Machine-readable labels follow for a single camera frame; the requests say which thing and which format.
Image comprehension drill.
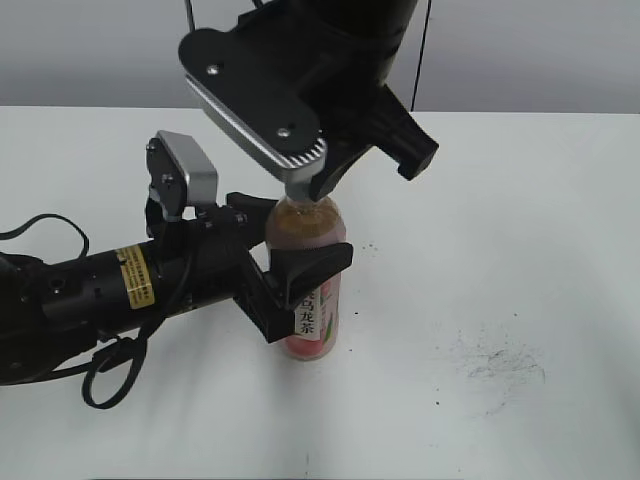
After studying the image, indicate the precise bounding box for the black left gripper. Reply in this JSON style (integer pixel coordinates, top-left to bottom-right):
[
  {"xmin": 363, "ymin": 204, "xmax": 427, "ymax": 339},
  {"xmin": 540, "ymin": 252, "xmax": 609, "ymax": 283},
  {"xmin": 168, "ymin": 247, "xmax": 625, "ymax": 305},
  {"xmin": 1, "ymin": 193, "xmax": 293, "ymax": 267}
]
[{"xmin": 143, "ymin": 192, "xmax": 354, "ymax": 343}]

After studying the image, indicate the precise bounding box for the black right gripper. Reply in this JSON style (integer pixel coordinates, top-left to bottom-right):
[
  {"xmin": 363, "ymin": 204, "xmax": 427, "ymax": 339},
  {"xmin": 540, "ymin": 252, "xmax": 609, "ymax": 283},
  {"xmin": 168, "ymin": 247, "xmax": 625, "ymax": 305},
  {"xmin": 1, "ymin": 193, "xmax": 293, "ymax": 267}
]
[{"xmin": 234, "ymin": 9, "xmax": 439, "ymax": 201}]

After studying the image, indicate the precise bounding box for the pink oolong tea bottle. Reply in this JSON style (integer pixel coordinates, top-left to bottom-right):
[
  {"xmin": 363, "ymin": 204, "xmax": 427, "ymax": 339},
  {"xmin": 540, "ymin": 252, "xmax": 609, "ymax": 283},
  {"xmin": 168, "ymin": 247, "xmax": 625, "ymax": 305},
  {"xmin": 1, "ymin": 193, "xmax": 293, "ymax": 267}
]
[{"xmin": 265, "ymin": 197, "xmax": 346, "ymax": 360}]

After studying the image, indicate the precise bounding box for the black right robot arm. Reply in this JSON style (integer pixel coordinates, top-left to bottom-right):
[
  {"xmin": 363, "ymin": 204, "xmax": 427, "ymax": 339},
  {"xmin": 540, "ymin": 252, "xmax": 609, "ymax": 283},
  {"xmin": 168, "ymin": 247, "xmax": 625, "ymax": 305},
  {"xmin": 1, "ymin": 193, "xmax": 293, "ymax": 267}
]
[{"xmin": 232, "ymin": 1, "xmax": 439, "ymax": 200}]

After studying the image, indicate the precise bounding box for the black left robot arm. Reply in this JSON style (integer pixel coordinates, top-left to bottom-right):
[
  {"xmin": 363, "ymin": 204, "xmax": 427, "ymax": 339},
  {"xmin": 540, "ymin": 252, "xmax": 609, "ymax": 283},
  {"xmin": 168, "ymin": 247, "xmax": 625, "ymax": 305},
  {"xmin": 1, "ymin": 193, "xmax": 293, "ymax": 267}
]
[{"xmin": 1, "ymin": 193, "xmax": 353, "ymax": 385}]

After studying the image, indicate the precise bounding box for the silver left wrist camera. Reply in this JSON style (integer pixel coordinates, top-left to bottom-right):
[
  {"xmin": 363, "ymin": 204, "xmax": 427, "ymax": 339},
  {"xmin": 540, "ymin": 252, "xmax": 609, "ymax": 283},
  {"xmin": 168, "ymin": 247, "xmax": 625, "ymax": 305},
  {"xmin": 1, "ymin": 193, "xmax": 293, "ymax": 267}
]
[{"xmin": 145, "ymin": 130, "xmax": 218, "ymax": 226}]

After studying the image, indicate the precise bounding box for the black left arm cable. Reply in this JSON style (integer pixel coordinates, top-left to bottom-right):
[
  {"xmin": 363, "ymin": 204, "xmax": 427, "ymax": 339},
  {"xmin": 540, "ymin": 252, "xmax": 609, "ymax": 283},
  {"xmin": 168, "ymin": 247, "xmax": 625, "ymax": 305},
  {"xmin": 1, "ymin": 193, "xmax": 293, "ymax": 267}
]
[{"xmin": 0, "ymin": 213, "xmax": 166, "ymax": 410}]

